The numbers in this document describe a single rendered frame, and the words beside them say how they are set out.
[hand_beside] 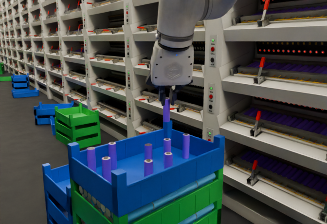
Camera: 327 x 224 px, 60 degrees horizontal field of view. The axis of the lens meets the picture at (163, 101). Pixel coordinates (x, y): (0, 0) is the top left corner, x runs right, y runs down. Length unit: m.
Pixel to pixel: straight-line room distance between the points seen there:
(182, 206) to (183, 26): 0.38
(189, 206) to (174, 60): 0.33
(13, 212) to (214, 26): 1.12
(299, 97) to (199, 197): 0.46
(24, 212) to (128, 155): 0.74
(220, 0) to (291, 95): 0.45
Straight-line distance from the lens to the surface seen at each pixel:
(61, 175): 1.02
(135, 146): 0.76
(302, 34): 0.95
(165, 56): 0.65
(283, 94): 0.98
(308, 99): 0.94
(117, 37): 1.87
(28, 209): 1.41
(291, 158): 1.01
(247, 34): 1.05
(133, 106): 1.73
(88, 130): 1.97
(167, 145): 0.69
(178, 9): 0.59
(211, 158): 0.67
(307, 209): 1.07
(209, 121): 1.20
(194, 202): 0.67
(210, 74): 1.17
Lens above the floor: 0.70
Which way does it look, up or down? 12 degrees down
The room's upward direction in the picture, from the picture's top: straight up
